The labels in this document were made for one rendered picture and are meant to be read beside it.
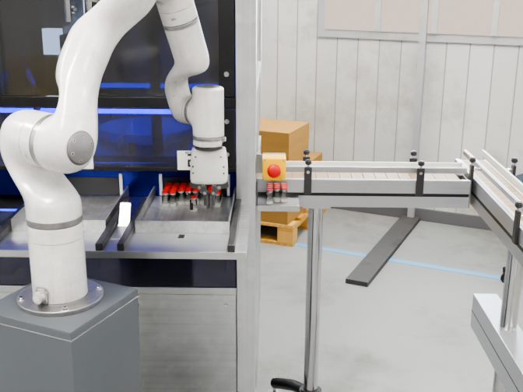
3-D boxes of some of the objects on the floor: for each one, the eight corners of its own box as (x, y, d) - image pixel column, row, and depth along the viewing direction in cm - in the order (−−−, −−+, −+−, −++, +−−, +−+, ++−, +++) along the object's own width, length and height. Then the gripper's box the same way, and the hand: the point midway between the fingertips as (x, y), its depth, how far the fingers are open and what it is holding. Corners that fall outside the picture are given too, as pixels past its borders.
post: (237, 439, 262) (235, -236, 200) (254, 439, 262) (257, -236, 200) (236, 449, 255) (234, -243, 194) (254, 450, 255) (257, -243, 194)
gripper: (179, 145, 197) (180, 211, 202) (236, 146, 197) (236, 212, 202) (182, 139, 204) (184, 203, 209) (236, 140, 204) (237, 204, 209)
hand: (209, 201), depth 205 cm, fingers closed
